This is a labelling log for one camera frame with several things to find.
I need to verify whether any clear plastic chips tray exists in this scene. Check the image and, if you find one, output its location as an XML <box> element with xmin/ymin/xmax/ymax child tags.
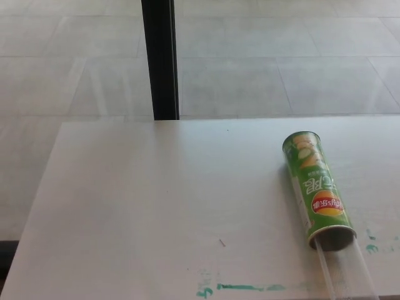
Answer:
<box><xmin>314</xmin><ymin>234</ymin><xmax>378</xmax><ymax>300</ymax></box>

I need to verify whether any green Lay's chips can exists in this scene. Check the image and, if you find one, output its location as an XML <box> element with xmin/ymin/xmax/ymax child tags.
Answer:
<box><xmin>282</xmin><ymin>131</ymin><xmax>358</xmax><ymax>252</ymax></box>

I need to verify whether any black vertical window frame post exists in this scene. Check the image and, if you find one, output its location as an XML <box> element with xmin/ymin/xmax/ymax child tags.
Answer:
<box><xmin>141</xmin><ymin>0</ymin><xmax>181</xmax><ymax>121</ymax></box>

